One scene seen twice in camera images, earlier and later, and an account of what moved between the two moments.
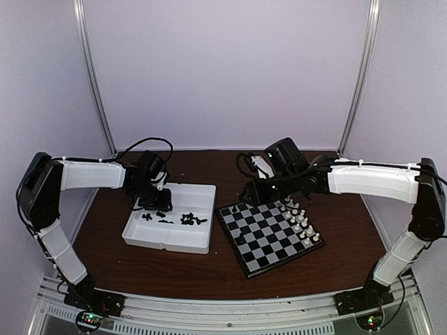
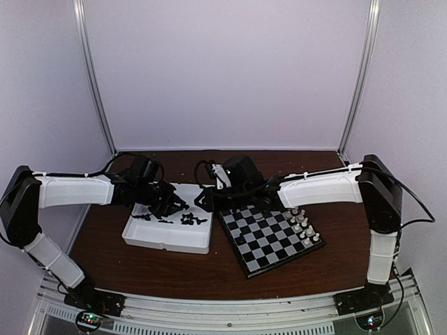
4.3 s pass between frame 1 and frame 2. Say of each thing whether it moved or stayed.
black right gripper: moved
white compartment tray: stayed
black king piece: stayed
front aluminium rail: stayed
